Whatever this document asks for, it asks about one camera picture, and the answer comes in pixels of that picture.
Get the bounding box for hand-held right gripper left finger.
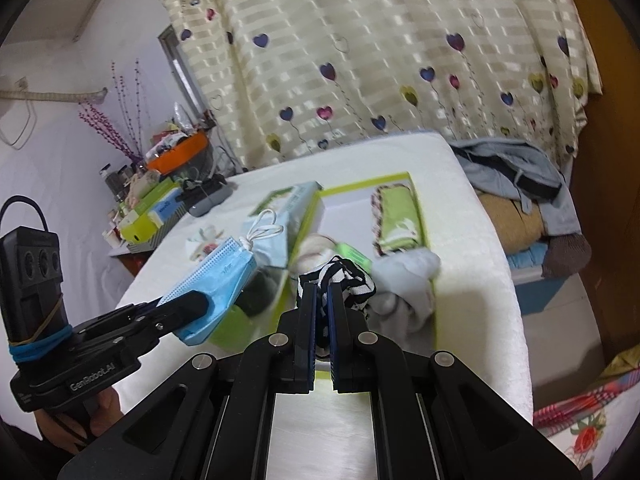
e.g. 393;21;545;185
57;280;321;480

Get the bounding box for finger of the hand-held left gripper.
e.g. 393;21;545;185
75;302;163;336
100;291;207;358

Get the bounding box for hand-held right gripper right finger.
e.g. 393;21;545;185
327;282;596;480

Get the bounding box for blue face mask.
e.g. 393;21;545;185
159;210;285;347

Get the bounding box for black and white striped sock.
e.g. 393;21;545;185
297;256;378;356

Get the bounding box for grey sock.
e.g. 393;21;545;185
367;249;442;341

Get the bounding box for white box with green rim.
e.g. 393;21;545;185
272;171;441;376

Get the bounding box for person's left hand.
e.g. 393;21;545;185
37;387;123;456

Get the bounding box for lime green jar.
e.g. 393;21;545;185
207;305;281;351

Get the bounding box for white printed sock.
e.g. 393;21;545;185
187;227;224;263

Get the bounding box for blue elastic band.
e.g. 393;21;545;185
9;325;75;363

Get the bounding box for rolled white sock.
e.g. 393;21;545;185
292;234;336;276

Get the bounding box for lime green cardboard box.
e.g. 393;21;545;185
120;208;163;246

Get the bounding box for blue and white tissue box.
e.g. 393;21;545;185
148;193;183;226

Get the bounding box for black and grey headset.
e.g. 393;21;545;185
182;175;236;218

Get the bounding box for green and white carton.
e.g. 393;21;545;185
129;180;182;213

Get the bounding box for wet wipes pack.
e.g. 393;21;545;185
242;181;323;268

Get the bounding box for dark glass jars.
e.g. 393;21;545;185
100;162;136;197

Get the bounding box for green rolled towel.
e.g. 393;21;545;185
370;183;432;256

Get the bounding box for orange plastic basket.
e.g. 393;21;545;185
145;130;210;173

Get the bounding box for purple decorative branches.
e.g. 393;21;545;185
77;60;151;161

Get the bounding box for pile of small sundries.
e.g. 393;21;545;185
147;102;211;153

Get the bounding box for brown cushion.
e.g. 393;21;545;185
480;194;551;256

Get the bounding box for grey clothing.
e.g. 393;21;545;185
450;137;583;237

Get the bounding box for brown knit cloth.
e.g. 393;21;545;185
542;232;593;278

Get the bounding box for red floral blanket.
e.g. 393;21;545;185
532;350;640;480

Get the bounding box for cream heart print curtain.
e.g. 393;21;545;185
135;0;603;171

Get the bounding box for brown wooden wardrobe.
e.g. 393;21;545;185
555;0;640;376

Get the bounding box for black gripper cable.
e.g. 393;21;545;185
0;196;51;233

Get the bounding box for white wall cable duct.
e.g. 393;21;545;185
0;77;108;107

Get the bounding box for metal window frame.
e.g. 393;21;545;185
157;25;216;128

